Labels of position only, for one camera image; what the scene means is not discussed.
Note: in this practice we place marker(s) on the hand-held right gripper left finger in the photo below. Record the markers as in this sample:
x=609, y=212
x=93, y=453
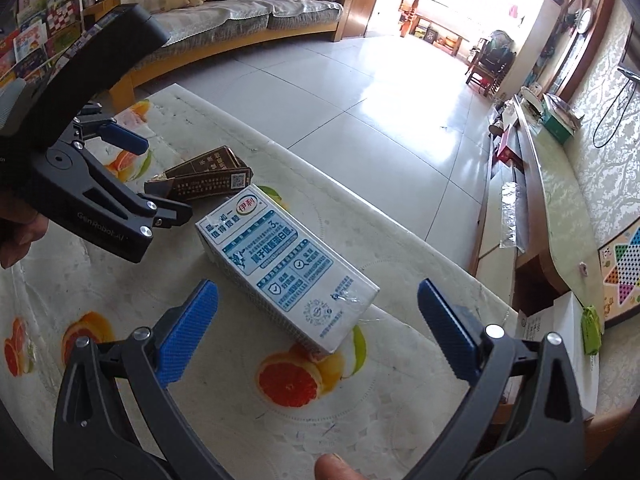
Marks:
x=187, y=330

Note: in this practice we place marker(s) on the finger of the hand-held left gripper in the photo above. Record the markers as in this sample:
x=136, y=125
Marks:
x=122, y=137
x=170, y=212

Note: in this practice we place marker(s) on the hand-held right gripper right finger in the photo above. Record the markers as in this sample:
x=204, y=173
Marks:
x=447, y=325

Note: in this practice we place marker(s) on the brown cardboard box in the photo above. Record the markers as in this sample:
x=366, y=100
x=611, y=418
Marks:
x=200, y=175

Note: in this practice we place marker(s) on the blue white milk carton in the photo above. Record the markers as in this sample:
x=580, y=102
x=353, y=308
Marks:
x=280, y=270

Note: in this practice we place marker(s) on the person's left hand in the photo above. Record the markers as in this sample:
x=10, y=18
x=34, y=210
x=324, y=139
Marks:
x=20, y=235

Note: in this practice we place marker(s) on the person's right hand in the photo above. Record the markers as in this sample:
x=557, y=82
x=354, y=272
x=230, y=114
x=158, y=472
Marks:
x=340, y=470

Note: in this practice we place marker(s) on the white cardboard box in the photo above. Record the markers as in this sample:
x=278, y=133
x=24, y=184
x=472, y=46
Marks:
x=567, y=320

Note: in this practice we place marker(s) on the row of children's books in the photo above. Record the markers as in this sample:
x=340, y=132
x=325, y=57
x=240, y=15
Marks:
x=30, y=40

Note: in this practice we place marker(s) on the green packet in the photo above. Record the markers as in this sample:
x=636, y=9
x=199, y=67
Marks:
x=591, y=330

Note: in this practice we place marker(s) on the striped wooden sofa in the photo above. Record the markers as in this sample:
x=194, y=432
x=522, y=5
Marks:
x=250, y=25

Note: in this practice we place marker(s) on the long television cabinet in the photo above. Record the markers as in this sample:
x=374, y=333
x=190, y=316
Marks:
x=555, y=185

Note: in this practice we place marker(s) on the star checkers board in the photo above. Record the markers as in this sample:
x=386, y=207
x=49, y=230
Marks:
x=622, y=270

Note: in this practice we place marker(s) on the green book stack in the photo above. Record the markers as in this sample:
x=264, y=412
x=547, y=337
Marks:
x=560, y=117

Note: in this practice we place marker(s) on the wooden chair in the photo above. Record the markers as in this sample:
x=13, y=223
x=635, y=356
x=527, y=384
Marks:
x=492, y=60

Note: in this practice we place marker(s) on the low wooden bench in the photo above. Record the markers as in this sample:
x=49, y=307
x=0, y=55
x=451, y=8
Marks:
x=440, y=35

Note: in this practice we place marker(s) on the wall television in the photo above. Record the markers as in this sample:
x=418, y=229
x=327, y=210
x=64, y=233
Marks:
x=631, y=74

